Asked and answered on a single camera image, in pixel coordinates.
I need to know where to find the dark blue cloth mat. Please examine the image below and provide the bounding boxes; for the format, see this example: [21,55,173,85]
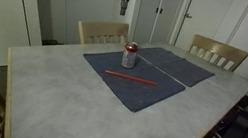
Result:
[75,42,191,121]
[132,43,219,92]

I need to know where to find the white door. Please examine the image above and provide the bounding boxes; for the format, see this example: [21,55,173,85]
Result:
[174,0,236,59]

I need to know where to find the grey door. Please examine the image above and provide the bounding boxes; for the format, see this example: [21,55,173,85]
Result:
[52,0,118,52]

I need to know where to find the white double door closet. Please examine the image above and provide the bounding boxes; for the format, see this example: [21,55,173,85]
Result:
[128,0,185,50]

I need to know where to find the red plastic straw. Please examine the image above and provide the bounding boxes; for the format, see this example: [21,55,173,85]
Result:
[103,69,159,87]

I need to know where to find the red and silver soda can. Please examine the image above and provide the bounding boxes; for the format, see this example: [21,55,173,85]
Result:
[120,40,140,71]

